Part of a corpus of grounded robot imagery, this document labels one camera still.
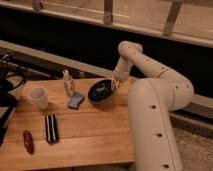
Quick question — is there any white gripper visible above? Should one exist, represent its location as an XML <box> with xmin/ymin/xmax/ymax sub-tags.
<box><xmin>111</xmin><ymin>70</ymin><xmax>128</xmax><ymax>92</ymax></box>

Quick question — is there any dark ceramic bowl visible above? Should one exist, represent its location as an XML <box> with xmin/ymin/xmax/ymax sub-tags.
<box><xmin>88</xmin><ymin>79</ymin><xmax>113</xmax><ymax>103</ymax></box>

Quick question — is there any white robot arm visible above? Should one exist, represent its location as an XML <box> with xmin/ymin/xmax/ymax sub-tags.
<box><xmin>111</xmin><ymin>41</ymin><xmax>194</xmax><ymax>171</ymax></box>

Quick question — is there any small clear bottle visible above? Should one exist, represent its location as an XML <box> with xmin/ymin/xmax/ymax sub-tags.
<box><xmin>63</xmin><ymin>70</ymin><xmax>75</xmax><ymax>97</ymax></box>

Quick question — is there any clear plastic cup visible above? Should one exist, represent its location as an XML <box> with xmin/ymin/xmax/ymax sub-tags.
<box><xmin>28</xmin><ymin>87</ymin><xmax>48</xmax><ymax>109</ymax></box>

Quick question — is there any black white striped case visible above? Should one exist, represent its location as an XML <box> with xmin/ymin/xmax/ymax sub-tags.
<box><xmin>45</xmin><ymin>114</ymin><xmax>59</xmax><ymax>144</ymax></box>

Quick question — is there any black equipment at left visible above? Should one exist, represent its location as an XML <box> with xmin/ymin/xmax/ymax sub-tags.
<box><xmin>0</xmin><ymin>52</ymin><xmax>41</xmax><ymax>146</ymax></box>

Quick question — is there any red black flat object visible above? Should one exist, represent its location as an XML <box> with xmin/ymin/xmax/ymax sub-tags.
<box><xmin>23</xmin><ymin>130</ymin><xmax>34</xmax><ymax>154</ymax></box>

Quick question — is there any metal railing frame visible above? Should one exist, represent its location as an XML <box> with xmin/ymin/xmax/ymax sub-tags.
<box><xmin>0</xmin><ymin>0</ymin><xmax>213</xmax><ymax>48</ymax></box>

